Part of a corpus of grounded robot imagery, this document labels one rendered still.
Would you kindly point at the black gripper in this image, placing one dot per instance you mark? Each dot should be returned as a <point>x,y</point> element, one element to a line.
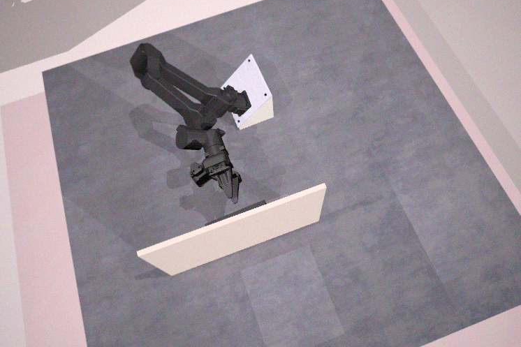
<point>229,180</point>

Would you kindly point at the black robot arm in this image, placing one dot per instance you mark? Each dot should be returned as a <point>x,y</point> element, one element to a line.
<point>160,77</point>

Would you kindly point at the black rectangular picture frame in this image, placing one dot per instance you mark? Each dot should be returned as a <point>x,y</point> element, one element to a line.
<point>258,204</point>

